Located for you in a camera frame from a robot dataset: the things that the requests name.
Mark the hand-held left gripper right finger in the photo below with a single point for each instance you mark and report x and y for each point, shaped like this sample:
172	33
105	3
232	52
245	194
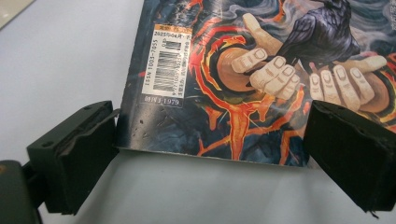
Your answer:
351	155

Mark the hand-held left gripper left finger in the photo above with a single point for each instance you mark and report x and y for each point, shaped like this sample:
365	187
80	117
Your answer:
77	155

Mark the dark illustrated flame cover magazine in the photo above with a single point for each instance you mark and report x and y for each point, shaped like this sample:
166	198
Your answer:
218	93

